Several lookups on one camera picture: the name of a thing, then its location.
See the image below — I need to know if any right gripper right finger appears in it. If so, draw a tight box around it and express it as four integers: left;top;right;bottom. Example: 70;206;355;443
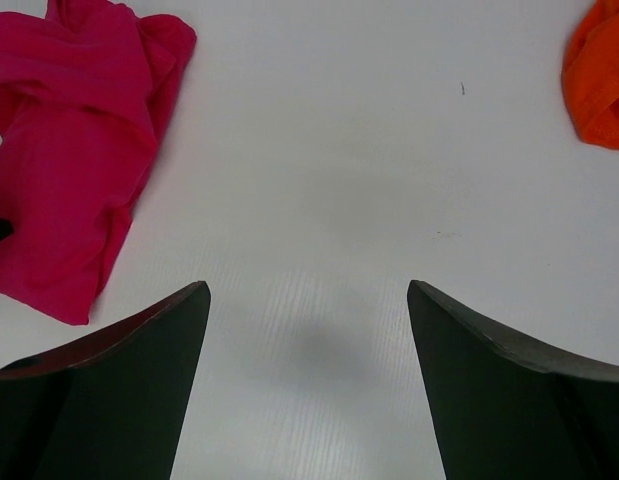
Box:
407;280;619;479

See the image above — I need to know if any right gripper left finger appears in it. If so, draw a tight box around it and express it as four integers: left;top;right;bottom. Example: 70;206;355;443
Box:
0;281;211;479

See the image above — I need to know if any magenta t shirt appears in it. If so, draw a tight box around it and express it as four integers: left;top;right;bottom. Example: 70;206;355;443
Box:
0;1;197;325

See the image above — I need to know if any orange t shirt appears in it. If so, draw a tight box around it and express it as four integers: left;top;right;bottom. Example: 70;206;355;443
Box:
561;1;619;150

